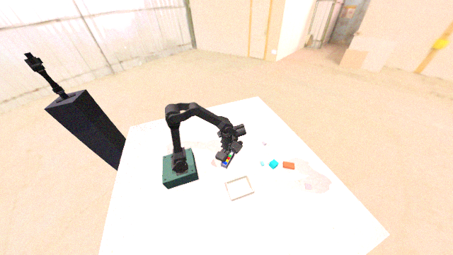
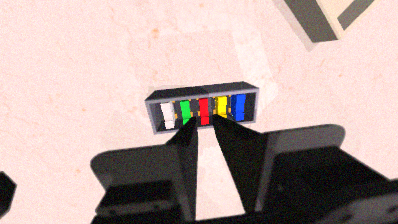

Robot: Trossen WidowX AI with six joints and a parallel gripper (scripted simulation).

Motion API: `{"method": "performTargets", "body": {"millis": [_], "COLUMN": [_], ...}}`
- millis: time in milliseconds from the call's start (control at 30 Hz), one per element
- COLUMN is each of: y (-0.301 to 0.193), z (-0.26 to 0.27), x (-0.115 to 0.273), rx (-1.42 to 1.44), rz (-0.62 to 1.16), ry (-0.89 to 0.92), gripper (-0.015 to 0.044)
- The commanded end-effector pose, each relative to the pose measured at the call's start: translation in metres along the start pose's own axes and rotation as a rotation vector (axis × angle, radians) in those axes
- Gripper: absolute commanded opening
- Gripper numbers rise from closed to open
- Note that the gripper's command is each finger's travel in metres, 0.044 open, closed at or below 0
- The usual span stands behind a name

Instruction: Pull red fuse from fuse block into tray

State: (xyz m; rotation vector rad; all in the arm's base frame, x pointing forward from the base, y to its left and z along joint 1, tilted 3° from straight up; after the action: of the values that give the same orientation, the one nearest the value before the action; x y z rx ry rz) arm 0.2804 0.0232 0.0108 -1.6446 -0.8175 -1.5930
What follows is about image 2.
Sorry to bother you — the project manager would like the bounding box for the green fuse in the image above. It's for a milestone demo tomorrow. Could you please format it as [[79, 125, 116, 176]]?
[[180, 99, 191, 125]]

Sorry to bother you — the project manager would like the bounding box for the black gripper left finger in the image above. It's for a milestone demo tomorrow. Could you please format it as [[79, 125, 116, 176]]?
[[89, 116, 199, 221]]

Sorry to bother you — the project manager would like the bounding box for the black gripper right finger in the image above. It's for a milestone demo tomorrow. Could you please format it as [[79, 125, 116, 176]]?
[[212, 114, 346, 213]]

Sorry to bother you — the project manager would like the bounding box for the yellow fuse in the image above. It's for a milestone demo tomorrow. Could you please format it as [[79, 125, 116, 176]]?
[[215, 96, 227, 118]]

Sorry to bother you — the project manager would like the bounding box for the beige square tray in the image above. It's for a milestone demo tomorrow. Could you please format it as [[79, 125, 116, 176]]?
[[284, 0, 380, 44]]

